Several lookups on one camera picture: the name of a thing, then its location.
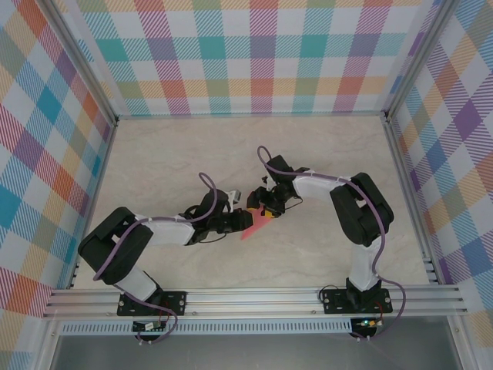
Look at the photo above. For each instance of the circuit board with green light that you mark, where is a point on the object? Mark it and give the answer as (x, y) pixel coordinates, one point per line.
(367, 323)

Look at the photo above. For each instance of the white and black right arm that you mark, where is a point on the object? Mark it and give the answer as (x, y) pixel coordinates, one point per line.
(364, 266)

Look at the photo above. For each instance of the small black circuit board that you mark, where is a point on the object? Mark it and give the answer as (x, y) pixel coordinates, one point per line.
(148, 327)

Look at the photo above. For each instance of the pink paper sheet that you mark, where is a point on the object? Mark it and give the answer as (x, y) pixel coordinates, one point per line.
(256, 227)

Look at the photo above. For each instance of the aluminium frame rail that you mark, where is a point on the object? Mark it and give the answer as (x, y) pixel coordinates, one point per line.
(250, 115)
(409, 192)
(74, 275)

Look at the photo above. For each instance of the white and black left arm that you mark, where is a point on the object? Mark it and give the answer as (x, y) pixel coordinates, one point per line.
(169, 231)

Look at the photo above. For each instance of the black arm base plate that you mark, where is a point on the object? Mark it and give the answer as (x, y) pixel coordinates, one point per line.
(335, 302)
(175, 302)

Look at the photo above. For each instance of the aluminium frame post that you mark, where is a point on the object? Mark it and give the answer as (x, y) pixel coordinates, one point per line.
(420, 58)
(82, 63)

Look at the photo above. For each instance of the aluminium mounting rail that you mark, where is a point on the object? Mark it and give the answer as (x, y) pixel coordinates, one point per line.
(250, 302)

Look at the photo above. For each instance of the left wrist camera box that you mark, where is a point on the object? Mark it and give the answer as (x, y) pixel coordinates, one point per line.
(235, 195)

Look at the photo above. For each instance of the grey metal panel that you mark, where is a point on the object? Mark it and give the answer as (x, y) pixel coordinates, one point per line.
(250, 352)

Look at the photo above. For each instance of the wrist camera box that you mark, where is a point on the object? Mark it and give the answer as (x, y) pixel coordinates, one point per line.
(280, 167)
(235, 195)

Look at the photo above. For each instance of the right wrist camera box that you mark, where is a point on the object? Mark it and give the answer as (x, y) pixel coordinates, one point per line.
(280, 167)

